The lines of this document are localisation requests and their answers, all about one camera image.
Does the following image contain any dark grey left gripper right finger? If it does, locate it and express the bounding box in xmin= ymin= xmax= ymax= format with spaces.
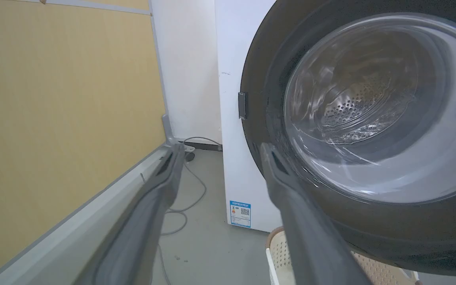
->
xmin=260 ymin=142 xmax=372 ymax=285

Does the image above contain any white perforated laundry basket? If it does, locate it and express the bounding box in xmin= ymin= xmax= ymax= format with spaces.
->
xmin=266 ymin=226 xmax=422 ymax=285

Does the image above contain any round black washing machine door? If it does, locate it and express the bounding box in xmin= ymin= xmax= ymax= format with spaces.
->
xmin=238 ymin=0 xmax=456 ymax=277

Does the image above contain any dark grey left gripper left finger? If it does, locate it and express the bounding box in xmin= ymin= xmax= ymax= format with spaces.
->
xmin=74 ymin=143 xmax=185 ymax=285

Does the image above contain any yellow partition panel grey frame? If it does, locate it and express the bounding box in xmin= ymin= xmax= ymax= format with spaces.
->
xmin=0 ymin=0 xmax=181 ymax=285

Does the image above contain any white washing machine body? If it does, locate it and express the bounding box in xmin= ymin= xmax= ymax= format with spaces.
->
xmin=215 ymin=0 xmax=283 ymax=233

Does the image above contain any blue energy label sticker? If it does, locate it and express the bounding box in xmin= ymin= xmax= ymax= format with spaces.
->
xmin=230 ymin=200 xmax=251 ymax=228

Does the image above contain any grey power cable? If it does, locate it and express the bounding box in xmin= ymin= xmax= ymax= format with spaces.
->
xmin=158 ymin=137 xmax=222 ymax=285

